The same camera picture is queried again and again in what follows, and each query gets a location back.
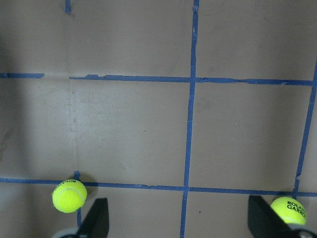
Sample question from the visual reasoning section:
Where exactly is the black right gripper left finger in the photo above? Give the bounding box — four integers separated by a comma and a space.
77, 198, 109, 238

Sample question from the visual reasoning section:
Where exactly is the tennis ball back left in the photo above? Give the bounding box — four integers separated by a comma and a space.
270, 197, 307, 225

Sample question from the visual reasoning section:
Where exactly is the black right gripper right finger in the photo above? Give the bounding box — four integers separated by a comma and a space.
248, 195, 295, 238

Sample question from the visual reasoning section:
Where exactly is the tennis ball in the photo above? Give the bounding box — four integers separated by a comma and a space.
52, 179, 87, 213
270, 197, 307, 225

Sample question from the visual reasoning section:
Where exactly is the tennis ball centre back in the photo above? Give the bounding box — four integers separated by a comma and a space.
52, 179, 87, 213

